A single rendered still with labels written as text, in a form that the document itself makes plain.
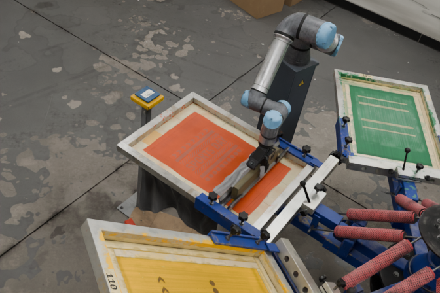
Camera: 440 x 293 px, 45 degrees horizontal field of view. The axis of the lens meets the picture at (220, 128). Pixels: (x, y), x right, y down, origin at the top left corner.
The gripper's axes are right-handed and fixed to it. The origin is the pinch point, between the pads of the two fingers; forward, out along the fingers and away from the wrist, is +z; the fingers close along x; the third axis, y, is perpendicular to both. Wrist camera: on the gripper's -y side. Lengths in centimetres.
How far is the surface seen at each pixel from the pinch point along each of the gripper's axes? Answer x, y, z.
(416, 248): -76, 11, -1
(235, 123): 28.7, 25.5, 2.6
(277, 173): -5.7, 12.7, 5.2
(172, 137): 46.7, -3.5, 5.3
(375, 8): 69, 380, 84
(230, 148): 21.0, 11.1, 5.2
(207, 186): 14.5, -17.2, 5.3
